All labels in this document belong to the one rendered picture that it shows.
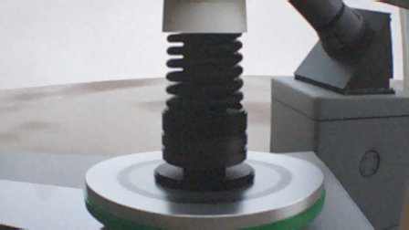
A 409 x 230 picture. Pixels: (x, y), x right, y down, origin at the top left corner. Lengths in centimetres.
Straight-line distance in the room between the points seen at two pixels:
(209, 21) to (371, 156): 116
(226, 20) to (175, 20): 4
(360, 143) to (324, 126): 14
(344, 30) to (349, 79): 17
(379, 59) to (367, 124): 19
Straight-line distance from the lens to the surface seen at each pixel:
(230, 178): 51
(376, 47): 159
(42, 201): 61
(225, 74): 49
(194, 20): 48
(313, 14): 161
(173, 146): 50
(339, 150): 153
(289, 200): 47
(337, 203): 60
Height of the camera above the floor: 106
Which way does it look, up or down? 10 degrees down
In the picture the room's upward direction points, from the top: straight up
